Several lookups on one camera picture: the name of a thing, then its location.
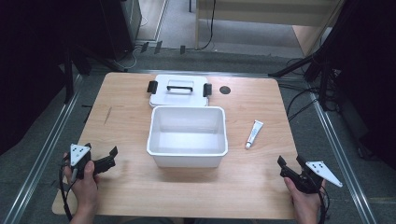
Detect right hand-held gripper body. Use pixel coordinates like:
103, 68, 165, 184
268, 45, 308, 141
287, 160, 344, 195

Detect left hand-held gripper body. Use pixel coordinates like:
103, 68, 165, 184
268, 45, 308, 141
63, 143, 101, 180

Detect person's right hand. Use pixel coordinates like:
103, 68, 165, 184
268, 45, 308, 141
283, 176, 327, 219

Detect person's left hand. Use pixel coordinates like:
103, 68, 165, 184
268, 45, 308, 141
63, 152, 101, 217

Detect white ointment tube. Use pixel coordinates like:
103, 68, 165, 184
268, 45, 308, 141
245, 119, 264, 150

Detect black tripod stand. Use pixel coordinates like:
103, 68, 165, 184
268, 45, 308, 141
62, 41, 129, 105
267, 29, 345, 112

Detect white plastic storage box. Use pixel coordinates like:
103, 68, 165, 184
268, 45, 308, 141
146, 105, 229, 169

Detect dark curtain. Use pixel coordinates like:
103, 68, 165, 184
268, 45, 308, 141
0, 0, 94, 157
323, 0, 396, 172

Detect black cabinet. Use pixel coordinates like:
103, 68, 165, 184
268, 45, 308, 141
74, 0, 143, 63

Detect light wooden bench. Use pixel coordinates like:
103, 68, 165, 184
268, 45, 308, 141
194, 0, 347, 58

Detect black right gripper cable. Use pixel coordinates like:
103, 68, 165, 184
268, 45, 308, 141
317, 185, 332, 224

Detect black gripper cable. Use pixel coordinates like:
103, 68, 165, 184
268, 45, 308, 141
58, 157, 75, 222
317, 185, 332, 224

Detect metal floor rail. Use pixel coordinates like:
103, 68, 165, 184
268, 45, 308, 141
306, 88, 378, 224
1, 74, 84, 224

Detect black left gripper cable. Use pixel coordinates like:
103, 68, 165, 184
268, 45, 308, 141
58, 157, 75, 222

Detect black floor cables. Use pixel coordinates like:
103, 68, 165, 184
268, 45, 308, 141
278, 57, 344, 123

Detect white lid with black handle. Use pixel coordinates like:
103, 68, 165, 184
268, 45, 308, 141
147, 74, 213, 109

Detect white floor cable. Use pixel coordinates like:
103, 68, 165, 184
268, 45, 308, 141
123, 14, 149, 70

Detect black hanging cable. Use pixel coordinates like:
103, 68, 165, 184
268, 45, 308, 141
197, 0, 218, 51

